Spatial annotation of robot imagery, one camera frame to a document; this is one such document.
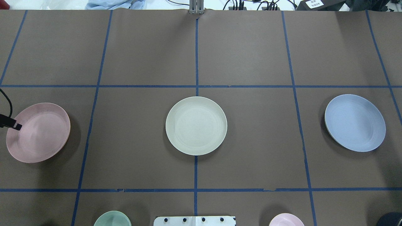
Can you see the pink bowl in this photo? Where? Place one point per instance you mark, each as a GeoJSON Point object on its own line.
{"type": "Point", "coordinates": [286, 219]}

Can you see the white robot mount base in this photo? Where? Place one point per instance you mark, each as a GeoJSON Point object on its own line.
{"type": "Point", "coordinates": [195, 221]}

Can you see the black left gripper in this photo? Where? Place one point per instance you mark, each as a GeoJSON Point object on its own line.
{"type": "Point", "coordinates": [9, 121]}

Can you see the cream white plate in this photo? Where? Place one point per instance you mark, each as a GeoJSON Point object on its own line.
{"type": "Point", "coordinates": [196, 125]}

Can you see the light blue cloth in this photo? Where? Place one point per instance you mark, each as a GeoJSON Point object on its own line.
{"type": "Point", "coordinates": [114, 4]}

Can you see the blue plate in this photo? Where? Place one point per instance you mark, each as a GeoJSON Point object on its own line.
{"type": "Point", "coordinates": [355, 123]}

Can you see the green bowl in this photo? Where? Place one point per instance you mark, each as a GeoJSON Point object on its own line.
{"type": "Point", "coordinates": [113, 218]}

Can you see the pink plate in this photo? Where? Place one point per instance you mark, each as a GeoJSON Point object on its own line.
{"type": "Point", "coordinates": [45, 130]}

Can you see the dark blue pot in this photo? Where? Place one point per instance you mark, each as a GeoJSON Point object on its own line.
{"type": "Point", "coordinates": [390, 219]}

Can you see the aluminium frame post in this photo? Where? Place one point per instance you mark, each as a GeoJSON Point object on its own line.
{"type": "Point", "coordinates": [196, 7]}

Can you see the black box with label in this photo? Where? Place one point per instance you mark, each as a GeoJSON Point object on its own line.
{"type": "Point", "coordinates": [320, 5]}

